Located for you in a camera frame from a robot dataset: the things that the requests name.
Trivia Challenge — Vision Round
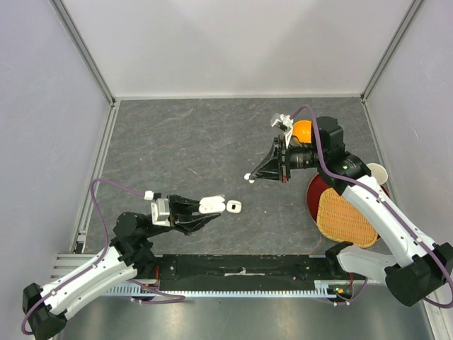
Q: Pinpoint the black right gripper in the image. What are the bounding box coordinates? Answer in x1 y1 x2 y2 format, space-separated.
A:
251 135 326 183

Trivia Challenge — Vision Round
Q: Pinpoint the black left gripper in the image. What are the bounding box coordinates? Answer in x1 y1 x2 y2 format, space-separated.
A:
144 193 222 238

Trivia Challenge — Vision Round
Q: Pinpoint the white round earbud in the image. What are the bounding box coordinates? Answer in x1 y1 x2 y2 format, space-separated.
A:
244 173 255 183

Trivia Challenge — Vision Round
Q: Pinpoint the white oval case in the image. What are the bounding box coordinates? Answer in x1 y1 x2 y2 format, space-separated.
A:
198 195 226 215

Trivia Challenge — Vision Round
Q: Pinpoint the white earbud charging case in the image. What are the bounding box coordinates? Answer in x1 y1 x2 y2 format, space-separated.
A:
226 200 242 214

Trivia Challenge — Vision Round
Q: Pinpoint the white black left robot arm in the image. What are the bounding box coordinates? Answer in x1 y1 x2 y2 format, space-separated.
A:
21 191 226 339

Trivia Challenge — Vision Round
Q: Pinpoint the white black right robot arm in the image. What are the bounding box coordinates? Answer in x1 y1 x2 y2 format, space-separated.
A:
244 114 452 307

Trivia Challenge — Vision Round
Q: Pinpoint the red round plate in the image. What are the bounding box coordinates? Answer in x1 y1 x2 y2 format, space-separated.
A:
306 173 390 242

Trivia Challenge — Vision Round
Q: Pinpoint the orange plastic bowl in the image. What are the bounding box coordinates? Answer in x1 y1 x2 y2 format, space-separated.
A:
292 120 312 146

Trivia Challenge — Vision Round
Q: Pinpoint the woven bamboo tray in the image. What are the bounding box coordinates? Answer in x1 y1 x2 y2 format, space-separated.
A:
316 187 379 248

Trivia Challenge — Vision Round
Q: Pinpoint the cream yellow mug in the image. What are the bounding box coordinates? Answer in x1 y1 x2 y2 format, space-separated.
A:
367 163 389 186

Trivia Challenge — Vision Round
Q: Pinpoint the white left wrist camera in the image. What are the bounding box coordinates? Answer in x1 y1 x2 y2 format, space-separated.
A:
151 198 171 227

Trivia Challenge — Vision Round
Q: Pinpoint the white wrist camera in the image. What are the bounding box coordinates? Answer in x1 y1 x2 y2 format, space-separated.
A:
270 113 294 147
151 198 171 227

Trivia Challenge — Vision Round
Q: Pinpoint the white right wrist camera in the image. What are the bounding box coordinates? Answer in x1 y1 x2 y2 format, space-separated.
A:
270 113 294 147

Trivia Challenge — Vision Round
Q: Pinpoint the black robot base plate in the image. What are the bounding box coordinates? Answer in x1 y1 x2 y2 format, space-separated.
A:
136 254 350 288

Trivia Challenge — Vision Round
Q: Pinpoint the light blue cable duct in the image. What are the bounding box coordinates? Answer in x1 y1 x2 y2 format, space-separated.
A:
103 280 336 298

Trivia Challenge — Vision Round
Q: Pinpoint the aluminium frame right post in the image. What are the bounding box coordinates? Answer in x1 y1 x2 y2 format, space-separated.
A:
360 0 425 103

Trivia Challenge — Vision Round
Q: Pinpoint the aluminium frame post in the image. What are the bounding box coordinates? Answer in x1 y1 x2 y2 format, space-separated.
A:
360 0 425 103
49 0 116 106

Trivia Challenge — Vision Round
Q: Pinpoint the aluminium frame left post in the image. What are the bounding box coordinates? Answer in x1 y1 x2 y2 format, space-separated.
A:
49 0 116 106

